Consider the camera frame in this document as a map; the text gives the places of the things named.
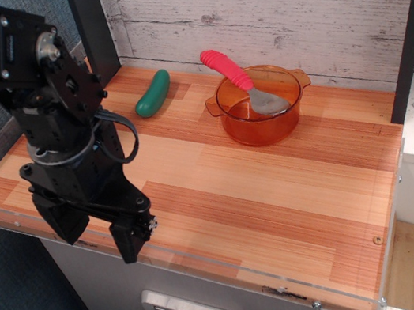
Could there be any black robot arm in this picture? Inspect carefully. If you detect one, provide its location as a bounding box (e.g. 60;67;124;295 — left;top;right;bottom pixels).
0;6;157;263

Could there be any orange transparent plastic pot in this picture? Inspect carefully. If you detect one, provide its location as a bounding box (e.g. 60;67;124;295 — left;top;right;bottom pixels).
205;65;311;146

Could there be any pink handled metal spoon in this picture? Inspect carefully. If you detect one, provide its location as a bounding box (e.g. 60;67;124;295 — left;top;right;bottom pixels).
199;50;291;115

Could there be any black vertical post right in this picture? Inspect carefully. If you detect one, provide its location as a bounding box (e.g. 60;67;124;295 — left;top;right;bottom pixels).
390;0;414;125

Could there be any black vertical post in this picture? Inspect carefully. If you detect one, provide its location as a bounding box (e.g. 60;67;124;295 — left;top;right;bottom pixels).
68;0;122;87
390;0;414;125

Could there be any green toy pickle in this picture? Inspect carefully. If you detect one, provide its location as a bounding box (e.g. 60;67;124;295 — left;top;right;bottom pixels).
135;69;171;118

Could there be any grey toy fridge cabinet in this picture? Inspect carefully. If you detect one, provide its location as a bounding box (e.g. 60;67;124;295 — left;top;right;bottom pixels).
39;184;356;310

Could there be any clear acrylic table guard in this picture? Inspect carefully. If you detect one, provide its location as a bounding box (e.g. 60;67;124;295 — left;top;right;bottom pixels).
0;0;414;310

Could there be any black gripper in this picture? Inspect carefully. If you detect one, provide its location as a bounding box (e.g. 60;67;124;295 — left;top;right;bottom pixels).
19;119;156;264

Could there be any black vertical post left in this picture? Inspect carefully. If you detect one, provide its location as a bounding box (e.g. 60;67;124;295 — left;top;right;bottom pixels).
68;0;122;87

